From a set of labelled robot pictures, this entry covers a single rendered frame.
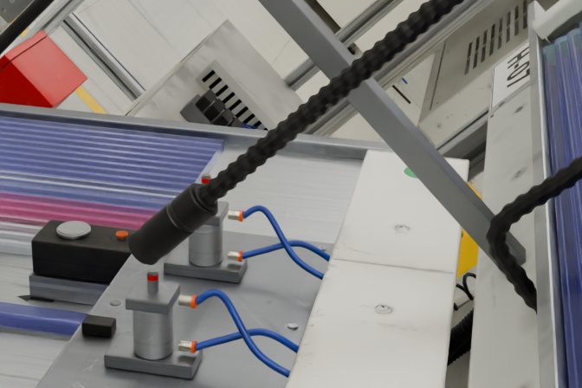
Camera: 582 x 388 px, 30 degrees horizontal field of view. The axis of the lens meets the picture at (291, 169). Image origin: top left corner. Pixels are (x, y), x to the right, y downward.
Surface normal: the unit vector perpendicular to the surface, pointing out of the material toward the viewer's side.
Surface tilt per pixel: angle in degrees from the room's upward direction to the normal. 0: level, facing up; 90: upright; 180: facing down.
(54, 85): 0
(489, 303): 90
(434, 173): 90
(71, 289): 90
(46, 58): 0
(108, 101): 0
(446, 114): 90
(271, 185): 45
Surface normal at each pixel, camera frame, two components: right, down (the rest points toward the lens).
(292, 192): 0.04, -0.92
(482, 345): -0.67, -0.72
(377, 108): -0.19, 0.38
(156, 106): 0.72, -0.58
